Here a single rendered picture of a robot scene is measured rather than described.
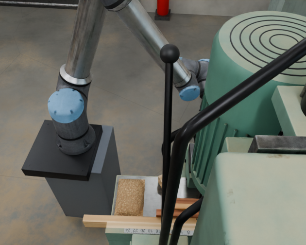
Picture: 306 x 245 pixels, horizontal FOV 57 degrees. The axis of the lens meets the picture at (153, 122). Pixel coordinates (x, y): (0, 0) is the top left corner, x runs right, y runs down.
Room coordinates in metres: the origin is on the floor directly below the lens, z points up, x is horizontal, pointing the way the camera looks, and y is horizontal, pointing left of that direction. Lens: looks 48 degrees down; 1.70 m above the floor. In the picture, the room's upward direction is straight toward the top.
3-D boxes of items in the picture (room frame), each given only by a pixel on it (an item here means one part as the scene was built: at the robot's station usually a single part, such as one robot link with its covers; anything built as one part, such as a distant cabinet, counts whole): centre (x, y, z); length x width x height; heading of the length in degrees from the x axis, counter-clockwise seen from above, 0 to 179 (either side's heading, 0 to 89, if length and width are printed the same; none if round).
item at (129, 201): (0.41, 0.07, 0.91); 0.12 x 0.09 x 0.03; 178
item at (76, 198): (0.87, 0.38, 0.27); 0.30 x 0.30 x 0.55; 84
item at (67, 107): (0.88, 0.38, 0.79); 0.17 x 0.15 x 0.18; 5
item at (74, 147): (0.87, 0.38, 0.65); 0.19 x 0.19 x 0.10
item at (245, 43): (0.31, -0.17, 1.35); 0.18 x 0.18 x 0.31
